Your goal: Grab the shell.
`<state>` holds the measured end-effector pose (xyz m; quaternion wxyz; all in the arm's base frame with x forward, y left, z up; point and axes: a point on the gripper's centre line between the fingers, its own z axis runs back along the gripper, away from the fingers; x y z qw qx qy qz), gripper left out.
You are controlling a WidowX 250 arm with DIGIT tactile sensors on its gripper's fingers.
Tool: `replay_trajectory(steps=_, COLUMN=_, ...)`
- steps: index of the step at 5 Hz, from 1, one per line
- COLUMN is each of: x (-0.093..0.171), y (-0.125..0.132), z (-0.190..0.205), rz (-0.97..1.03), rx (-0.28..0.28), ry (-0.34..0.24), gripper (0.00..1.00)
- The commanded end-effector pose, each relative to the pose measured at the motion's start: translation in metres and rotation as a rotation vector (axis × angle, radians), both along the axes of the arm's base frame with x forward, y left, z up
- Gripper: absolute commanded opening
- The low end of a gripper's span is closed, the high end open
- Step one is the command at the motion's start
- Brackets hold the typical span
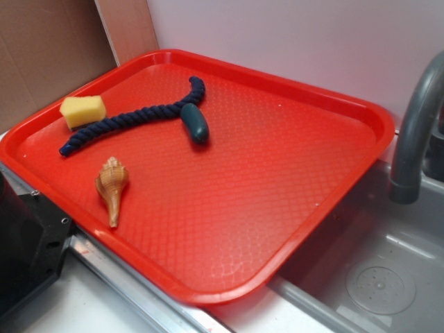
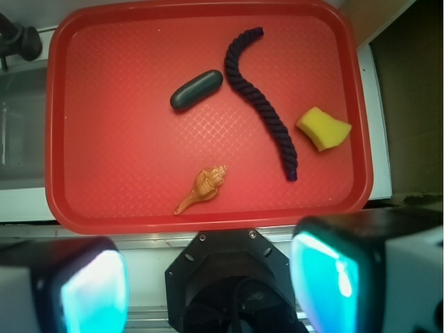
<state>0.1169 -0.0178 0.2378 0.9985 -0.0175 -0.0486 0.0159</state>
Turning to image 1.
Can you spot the brown cardboard panel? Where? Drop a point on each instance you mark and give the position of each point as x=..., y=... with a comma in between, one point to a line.
x=48, y=49

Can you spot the red plastic tray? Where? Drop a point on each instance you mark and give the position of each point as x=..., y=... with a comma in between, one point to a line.
x=206, y=223

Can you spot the grey plastic sink basin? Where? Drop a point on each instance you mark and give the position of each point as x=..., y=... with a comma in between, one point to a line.
x=372, y=265

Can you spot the grey plastic faucet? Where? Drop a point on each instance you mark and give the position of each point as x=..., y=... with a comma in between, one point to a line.
x=419, y=148

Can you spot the light wooden board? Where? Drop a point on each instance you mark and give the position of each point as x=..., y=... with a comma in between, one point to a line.
x=128, y=27

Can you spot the yellow sponge with dark pad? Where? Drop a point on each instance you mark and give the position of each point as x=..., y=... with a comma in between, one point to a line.
x=79, y=112

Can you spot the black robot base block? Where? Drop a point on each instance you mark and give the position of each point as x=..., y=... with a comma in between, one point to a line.
x=34, y=238

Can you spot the dark green toy cucumber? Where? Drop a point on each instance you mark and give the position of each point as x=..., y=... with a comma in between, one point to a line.
x=195, y=124

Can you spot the brown spiral sea shell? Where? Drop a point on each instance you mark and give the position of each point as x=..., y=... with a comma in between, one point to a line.
x=110, y=184

